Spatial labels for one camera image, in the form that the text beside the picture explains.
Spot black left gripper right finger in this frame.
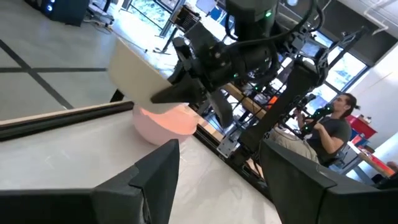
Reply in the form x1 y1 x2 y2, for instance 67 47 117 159
259 139 398 224

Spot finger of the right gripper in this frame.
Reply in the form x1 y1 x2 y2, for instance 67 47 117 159
208 90 234 129
150 73 208 105

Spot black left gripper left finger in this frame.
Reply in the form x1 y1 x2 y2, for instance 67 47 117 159
0 139 180 224

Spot beige plate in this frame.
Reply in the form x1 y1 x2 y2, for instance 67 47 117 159
107 37 186 114

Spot wooden beam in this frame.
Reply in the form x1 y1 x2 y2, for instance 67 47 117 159
221 82 269 121

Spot pink bowl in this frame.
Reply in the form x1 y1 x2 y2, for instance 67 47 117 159
132 103 200 147

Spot black crate on stand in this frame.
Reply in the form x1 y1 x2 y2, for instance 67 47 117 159
170 4 201 34

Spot person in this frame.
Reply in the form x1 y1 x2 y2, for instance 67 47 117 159
269 92 361 166

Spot orange topped table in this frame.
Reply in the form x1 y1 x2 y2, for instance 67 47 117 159
347 141 396 179

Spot black handheld device green lights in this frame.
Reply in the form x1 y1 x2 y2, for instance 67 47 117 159
294 93 335 138

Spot red box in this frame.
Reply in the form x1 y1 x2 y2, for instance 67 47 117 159
345 114 378 139

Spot black computer tower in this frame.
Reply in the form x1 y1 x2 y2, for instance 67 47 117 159
24 0 91 27

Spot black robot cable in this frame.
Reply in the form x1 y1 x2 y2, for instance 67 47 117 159
224 0 325 50

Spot black table edge rail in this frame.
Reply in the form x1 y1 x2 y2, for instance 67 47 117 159
0 100 135 142

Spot black camera mount frame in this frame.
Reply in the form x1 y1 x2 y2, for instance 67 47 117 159
317 26 371 71

